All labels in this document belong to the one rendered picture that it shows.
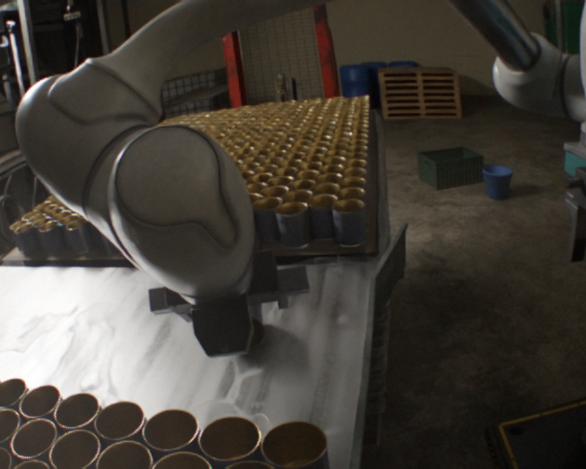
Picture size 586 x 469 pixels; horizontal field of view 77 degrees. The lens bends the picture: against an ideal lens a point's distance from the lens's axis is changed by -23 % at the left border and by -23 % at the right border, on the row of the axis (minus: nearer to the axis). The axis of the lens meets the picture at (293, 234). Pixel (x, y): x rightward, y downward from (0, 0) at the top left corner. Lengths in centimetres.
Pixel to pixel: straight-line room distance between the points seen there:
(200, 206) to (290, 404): 40
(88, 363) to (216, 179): 58
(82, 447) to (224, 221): 38
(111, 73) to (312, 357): 50
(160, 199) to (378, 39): 965
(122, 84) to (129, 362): 50
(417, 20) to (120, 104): 963
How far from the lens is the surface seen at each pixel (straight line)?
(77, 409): 64
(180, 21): 44
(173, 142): 30
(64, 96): 42
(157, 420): 55
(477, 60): 1016
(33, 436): 64
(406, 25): 991
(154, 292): 58
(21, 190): 497
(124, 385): 74
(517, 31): 95
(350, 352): 70
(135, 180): 29
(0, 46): 434
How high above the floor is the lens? 152
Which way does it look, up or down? 24 degrees down
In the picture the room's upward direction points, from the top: 8 degrees counter-clockwise
